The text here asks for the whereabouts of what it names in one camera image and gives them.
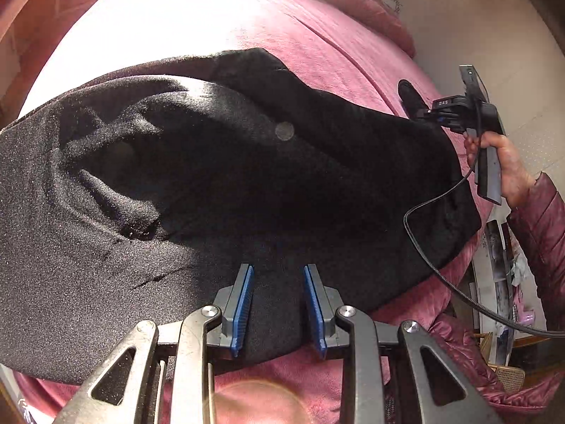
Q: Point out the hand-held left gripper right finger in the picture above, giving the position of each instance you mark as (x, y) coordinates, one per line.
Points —
(314, 309)

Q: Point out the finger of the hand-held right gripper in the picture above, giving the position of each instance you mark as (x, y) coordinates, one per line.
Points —
(409, 95)

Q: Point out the glossy leaning panel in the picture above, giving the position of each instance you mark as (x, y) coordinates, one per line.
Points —
(496, 256)

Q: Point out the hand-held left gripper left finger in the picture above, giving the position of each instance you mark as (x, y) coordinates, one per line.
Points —
(242, 309)

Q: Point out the person's right hand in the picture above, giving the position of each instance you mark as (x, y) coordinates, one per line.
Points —
(512, 172)

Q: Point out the pink pillow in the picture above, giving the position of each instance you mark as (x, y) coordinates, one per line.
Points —
(375, 22)

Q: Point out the pink fleece blanket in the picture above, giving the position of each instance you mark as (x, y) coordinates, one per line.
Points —
(353, 53)

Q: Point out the black pants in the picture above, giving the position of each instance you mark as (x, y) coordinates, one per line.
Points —
(220, 185)

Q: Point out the maroon puffer jacket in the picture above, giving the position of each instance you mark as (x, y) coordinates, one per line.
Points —
(463, 349)

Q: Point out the wooden headboard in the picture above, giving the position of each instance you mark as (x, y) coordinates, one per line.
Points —
(44, 9)

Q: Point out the person's right forearm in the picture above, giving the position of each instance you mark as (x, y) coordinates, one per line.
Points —
(543, 229)

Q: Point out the wooden cane chair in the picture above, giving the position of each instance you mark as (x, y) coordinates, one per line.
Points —
(507, 375)

